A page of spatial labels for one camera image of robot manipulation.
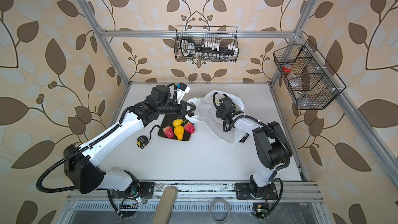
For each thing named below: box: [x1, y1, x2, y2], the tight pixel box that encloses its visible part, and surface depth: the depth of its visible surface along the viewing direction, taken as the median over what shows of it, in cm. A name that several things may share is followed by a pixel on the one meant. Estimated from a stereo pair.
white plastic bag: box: [186, 90, 254, 145], surface depth 78 cm
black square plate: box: [157, 114, 191, 142], surface depth 94 cm
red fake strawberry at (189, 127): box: [183, 122, 196, 134], surface depth 93 cm
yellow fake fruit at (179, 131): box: [173, 125, 185, 141], surface depth 91 cm
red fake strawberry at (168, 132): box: [163, 126, 175, 139], surface depth 92 cm
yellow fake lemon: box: [172, 118, 184, 128], surface depth 96 cm
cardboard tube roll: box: [152, 185, 178, 224], surface depth 69 cm
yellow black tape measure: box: [136, 135, 150, 150], surface depth 90 cm
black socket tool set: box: [180, 36, 239, 58], surface depth 84 cm
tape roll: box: [208, 198, 232, 224], surface depth 72 cm
